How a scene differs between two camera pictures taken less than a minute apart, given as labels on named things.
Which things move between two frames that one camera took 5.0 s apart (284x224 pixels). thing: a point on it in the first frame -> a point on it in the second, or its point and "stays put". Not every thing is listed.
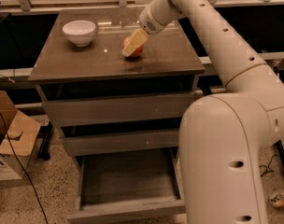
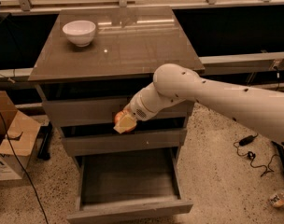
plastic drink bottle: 279,199 stays put
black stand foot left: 45,136 stays put
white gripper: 149,21 -> 136,108
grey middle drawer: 120,142 stays put
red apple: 135,54 -> 120,115
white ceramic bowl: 79,32 stays put
